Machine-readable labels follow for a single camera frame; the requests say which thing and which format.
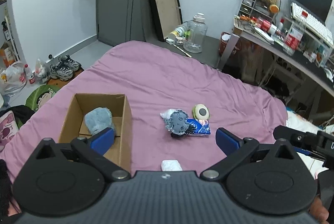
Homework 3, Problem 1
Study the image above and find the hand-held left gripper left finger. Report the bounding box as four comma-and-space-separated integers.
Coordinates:
34, 127, 131, 183

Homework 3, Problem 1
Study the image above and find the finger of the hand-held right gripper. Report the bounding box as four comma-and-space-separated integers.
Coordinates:
273, 125, 317, 157

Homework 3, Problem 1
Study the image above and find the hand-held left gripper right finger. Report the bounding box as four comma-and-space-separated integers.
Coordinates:
200, 127, 298, 183

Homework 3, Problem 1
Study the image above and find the brown cardboard box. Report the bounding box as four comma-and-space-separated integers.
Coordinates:
59, 93, 132, 173

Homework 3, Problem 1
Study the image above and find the fluffy blue-grey plush toy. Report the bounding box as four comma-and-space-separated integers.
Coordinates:
84, 107, 116, 136

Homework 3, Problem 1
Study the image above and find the blue tissue packet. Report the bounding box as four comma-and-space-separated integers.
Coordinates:
187, 118, 211, 137

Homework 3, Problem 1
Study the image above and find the round watermelon plush toy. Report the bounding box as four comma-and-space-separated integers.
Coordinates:
192, 104, 211, 120

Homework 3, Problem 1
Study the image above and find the black lace cloth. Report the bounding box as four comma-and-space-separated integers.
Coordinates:
171, 123, 196, 139

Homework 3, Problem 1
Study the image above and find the frayed denim face doll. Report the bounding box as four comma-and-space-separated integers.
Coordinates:
164, 108, 190, 135

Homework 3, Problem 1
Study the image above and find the white tissue packet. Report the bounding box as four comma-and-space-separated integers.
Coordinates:
161, 160, 183, 172

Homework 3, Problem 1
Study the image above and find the person's right hand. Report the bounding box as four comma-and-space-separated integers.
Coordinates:
308, 196, 330, 224

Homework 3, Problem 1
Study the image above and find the brown door mat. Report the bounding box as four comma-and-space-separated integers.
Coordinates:
48, 67, 84, 89

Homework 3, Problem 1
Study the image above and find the green cartoon floor mat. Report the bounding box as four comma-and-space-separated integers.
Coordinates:
25, 84, 61, 113

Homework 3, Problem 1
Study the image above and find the pink bed sheet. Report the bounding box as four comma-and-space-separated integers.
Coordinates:
0, 40, 289, 178

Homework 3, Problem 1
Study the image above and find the grey sneaker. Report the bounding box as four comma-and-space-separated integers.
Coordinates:
58, 55, 81, 72
49, 62, 75, 81

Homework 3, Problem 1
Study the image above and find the white desk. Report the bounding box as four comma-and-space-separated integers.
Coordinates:
216, 15, 334, 121

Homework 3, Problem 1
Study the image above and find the clear plastic trash bag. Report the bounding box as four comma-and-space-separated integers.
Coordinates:
34, 58, 51, 84

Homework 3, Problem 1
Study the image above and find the dark grey side table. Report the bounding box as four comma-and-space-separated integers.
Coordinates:
143, 33, 223, 69

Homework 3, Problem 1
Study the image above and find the pink cartoon pillow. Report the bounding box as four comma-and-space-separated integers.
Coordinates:
0, 110, 20, 152

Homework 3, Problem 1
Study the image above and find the red jar white lid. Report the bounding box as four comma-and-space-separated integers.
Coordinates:
218, 32, 232, 55

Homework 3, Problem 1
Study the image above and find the small water bottle red label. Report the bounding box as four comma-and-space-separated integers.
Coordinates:
24, 64, 36, 85

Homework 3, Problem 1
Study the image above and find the thin wooden stick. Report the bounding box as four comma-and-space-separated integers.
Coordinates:
177, 45, 193, 58

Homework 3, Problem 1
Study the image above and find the clear bottle red label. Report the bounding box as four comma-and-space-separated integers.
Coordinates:
283, 12, 307, 55

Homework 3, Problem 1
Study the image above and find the person's dark fuzzy clothing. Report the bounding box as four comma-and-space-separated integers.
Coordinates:
0, 158, 23, 218

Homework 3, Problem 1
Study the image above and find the white plastic shopping bag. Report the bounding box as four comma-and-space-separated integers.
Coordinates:
0, 61, 27, 95

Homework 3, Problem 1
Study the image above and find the large clear plastic jar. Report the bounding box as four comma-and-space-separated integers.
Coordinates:
183, 13, 209, 54

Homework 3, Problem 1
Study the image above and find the stack of papers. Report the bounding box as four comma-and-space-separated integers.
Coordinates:
233, 15, 275, 45

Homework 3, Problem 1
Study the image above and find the white keyboard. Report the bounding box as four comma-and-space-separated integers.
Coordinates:
291, 2, 334, 48

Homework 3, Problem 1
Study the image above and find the white yellow supplement bottle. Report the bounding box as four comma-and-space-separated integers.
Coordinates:
168, 25, 187, 38

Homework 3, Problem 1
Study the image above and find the orange cardboard carton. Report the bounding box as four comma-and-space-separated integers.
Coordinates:
0, 42, 16, 68

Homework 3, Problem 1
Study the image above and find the white shelf rack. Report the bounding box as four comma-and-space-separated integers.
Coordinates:
2, 5, 21, 63

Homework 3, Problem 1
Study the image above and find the small drawer organizer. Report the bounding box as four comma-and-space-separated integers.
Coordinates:
239, 0, 271, 19

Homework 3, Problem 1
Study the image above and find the black spray bottle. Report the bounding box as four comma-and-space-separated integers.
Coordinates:
1, 20, 9, 41

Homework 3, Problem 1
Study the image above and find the black framed board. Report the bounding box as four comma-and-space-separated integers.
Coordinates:
145, 0, 183, 42

